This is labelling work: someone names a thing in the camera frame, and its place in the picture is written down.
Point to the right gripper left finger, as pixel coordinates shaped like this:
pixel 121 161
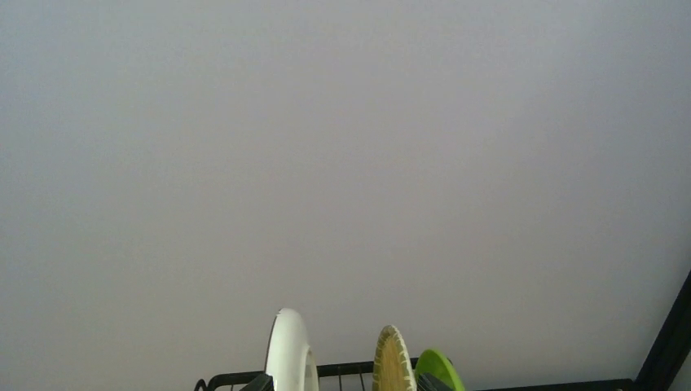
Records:
pixel 262 382

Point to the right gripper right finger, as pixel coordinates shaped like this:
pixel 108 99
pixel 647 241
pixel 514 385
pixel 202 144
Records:
pixel 429 382

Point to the green plastic plate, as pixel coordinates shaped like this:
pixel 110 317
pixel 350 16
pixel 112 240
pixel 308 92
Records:
pixel 437 363

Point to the blue striped white plate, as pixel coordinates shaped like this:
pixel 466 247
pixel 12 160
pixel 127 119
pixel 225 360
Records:
pixel 289 358

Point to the woven bamboo plate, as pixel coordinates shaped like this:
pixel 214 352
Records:
pixel 392 365

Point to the black wire dish rack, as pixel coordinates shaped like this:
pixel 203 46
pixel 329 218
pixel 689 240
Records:
pixel 358 376

